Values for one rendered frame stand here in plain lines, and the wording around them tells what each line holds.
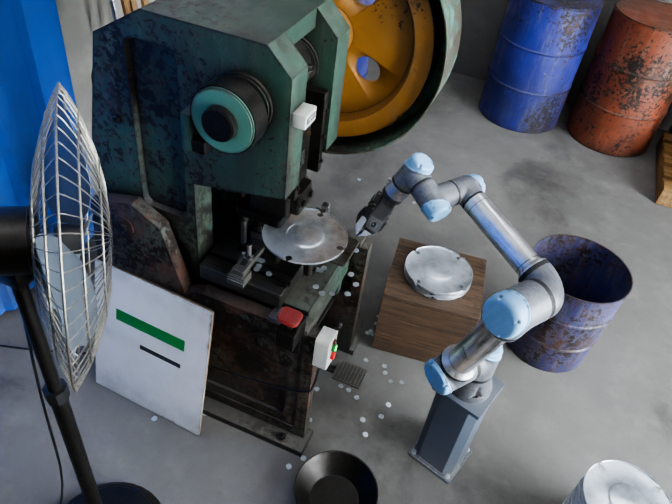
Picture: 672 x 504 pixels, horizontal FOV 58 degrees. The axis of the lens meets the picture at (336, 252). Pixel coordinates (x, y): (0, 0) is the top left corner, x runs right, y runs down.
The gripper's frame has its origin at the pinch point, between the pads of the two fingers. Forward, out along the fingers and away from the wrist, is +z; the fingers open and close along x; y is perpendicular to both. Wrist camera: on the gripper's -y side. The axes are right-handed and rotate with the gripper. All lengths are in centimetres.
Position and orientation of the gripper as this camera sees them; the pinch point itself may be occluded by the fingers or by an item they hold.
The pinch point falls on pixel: (358, 234)
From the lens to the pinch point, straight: 195.5
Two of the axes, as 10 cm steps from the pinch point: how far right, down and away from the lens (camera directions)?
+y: 3.3, -6.1, 7.2
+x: -8.1, -5.8, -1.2
